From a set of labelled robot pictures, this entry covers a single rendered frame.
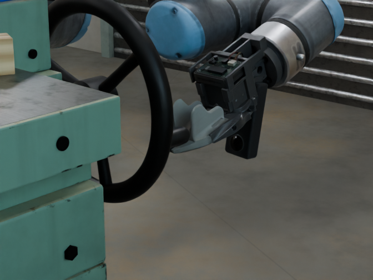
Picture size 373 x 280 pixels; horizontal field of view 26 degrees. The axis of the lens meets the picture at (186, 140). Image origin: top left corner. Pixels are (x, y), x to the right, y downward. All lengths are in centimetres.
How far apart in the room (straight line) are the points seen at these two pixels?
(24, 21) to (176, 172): 214
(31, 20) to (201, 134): 28
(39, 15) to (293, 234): 173
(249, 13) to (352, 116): 258
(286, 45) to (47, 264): 53
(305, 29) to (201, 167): 196
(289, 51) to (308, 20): 7
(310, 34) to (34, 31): 43
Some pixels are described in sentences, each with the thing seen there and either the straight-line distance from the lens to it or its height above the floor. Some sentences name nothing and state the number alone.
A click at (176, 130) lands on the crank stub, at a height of 78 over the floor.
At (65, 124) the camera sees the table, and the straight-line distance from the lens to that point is 75.
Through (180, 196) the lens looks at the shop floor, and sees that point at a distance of 287.
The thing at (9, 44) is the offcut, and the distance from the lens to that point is 88.
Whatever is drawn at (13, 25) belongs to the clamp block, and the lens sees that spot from 98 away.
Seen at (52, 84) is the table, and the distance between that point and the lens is 83.
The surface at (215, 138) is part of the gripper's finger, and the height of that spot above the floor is 76.
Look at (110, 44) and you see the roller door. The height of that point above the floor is 8.
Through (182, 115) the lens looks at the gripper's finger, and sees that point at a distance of 111.
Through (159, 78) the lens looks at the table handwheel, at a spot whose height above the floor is 86.
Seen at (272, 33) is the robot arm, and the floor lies 88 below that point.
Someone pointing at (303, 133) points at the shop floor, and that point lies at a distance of 356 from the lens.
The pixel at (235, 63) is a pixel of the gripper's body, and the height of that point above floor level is 85.
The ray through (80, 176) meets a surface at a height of 81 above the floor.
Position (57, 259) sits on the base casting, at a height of 74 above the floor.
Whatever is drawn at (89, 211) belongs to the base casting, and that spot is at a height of 78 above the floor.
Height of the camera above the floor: 111
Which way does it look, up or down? 19 degrees down
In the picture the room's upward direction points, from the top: straight up
